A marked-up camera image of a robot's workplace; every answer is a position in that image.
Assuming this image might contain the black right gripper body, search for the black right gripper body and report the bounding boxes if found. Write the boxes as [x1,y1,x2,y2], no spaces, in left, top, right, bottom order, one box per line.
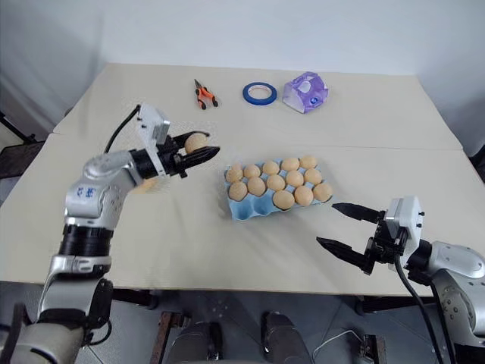
[361,210,411,277]

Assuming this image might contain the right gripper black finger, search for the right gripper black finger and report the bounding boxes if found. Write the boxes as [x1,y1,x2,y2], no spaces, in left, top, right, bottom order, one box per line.
[315,237,369,271]
[331,202,381,224]

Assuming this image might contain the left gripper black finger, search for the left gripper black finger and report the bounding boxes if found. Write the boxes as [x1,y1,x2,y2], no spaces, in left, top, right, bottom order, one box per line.
[172,130,211,149]
[176,146,221,171]

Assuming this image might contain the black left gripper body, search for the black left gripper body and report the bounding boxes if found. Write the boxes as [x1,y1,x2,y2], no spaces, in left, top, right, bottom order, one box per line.
[160,133,190,180]

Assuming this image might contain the blue egg carton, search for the blue egg carton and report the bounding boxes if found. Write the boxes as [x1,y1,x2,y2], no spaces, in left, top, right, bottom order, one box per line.
[221,158,334,221]

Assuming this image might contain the orange black pliers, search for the orange black pliers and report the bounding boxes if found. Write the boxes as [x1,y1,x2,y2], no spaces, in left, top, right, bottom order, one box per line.
[193,78,220,111]

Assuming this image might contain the blue tape roll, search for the blue tape roll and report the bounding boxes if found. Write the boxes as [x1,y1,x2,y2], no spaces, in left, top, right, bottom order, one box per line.
[242,81,277,106]

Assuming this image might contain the rusty metal table leg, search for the rusty metal table leg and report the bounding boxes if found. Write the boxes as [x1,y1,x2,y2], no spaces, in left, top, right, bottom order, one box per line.
[361,333,387,364]
[149,310,190,364]

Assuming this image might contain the dark rounded shape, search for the dark rounded shape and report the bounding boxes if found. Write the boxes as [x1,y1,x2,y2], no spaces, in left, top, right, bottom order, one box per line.
[166,321,224,364]
[261,310,315,364]

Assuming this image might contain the purple white tissue pack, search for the purple white tissue pack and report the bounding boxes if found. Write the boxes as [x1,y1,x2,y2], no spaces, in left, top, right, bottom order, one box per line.
[282,71,329,115]

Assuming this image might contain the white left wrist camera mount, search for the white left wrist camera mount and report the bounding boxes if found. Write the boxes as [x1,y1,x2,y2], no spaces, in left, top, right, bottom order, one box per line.
[136,102,172,177]

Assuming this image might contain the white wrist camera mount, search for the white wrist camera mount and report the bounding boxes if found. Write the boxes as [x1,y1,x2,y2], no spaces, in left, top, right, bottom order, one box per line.
[383,195,424,263]
[136,102,172,177]

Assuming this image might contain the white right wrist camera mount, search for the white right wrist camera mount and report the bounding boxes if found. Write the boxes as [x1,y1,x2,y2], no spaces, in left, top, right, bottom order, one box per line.
[383,195,424,263]

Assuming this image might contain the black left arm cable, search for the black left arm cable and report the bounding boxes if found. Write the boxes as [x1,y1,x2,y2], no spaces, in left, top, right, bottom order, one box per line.
[104,105,142,155]

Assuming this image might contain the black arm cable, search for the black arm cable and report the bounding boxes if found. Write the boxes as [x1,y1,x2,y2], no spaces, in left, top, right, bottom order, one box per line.
[393,253,458,364]
[104,105,142,155]

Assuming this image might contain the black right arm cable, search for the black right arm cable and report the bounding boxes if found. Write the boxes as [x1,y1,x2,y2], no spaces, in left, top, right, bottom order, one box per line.
[393,253,458,364]

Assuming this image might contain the thin white cable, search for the thin white cable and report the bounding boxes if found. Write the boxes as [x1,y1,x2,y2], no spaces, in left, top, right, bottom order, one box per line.
[311,329,367,364]

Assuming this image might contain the black metal frame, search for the black metal frame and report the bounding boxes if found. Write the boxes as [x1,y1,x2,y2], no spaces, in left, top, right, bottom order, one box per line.
[0,109,46,179]

